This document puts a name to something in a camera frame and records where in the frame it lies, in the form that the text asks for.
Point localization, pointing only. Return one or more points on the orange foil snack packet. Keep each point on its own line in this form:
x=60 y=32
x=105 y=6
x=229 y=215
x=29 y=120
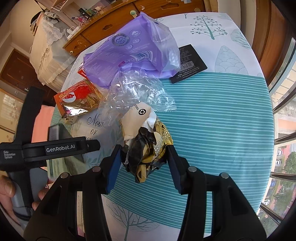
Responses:
x=78 y=99

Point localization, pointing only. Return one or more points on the black card packet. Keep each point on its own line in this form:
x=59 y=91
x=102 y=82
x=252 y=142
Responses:
x=191 y=64

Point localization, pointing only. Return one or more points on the wooden desk with drawers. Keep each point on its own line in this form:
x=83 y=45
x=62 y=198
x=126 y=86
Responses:
x=117 y=15

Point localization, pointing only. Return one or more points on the pink bed cover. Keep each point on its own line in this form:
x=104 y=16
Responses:
x=42 y=123

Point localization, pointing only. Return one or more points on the tree print tablecloth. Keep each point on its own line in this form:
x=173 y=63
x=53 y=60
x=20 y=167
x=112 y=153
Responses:
x=223 y=123

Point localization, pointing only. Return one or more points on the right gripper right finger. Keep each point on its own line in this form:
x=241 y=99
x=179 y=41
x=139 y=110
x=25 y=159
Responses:
x=191 y=181

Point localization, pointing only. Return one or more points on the white power strip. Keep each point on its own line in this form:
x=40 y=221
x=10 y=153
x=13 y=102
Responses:
x=71 y=31

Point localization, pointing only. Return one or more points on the clear plastic bag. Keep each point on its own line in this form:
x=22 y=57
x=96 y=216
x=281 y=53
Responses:
x=130 y=88

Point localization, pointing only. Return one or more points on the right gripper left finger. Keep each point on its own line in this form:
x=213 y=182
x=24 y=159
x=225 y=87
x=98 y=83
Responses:
x=97 y=181

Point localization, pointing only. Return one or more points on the metal window grille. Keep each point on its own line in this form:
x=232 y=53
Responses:
x=280 y=192

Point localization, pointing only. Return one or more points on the purple plastic bag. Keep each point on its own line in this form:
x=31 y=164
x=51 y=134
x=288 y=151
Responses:
x=143 y=44

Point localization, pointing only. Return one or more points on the person left hand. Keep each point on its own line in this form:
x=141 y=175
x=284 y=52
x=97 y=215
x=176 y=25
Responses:
x=8 y=191

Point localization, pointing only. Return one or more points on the red white carton box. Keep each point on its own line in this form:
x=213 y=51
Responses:
x=82 y=72

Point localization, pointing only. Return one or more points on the black gold wrapper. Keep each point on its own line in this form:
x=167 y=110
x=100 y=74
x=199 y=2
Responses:
x=145 y=141

